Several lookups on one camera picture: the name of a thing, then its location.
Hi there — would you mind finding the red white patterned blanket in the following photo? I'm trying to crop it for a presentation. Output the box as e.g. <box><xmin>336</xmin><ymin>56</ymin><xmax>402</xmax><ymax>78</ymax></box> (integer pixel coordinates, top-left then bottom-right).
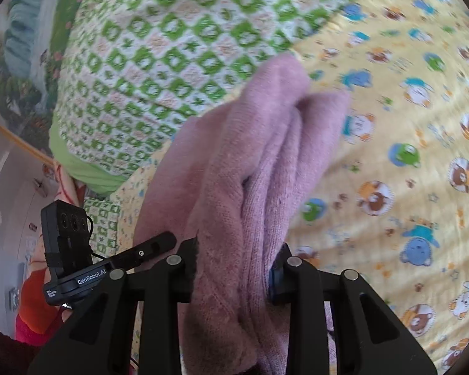
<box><xmin>42</xmin><ymin>162</ymin><xmax>87</xmax><ymax>207</ymax></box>

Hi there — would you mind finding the green white checkered quilt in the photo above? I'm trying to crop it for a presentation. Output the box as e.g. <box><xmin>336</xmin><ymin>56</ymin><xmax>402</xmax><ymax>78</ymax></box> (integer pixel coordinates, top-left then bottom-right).
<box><xmin>48</xmin><ymin>0</ymin><xmax>408</xmax><ymax>258</ymax></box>

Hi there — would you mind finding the black cable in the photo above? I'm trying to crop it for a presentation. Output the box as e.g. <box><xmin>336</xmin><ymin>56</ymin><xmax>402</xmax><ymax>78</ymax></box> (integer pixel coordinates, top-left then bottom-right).
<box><xmin>83</xmin><ymin>212</ymin><xmax>108</xmax><ymax>263</ymax></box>

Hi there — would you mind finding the framed landscape picture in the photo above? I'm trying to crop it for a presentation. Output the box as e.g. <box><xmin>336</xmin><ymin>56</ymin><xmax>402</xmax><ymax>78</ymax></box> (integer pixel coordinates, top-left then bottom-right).
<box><xmin>0</xmin><ymin>0</ymin><xmax>83</xmax><ymax>163</ymax></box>

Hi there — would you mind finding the person's left hand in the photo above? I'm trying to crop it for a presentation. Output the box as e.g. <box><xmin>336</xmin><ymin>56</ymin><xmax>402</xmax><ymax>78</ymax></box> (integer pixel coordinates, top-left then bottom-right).
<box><xmin>61</xmin><ymin>307</ymin><xmax>73</xmax><ymax>323</ymax></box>

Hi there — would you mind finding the pink knitted sweater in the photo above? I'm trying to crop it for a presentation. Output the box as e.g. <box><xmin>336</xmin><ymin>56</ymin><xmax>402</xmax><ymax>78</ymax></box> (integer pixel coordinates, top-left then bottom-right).
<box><xmin>134</xmin><ymin>53</ymin><xmax>350</xmax><ymax>374</ymax></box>

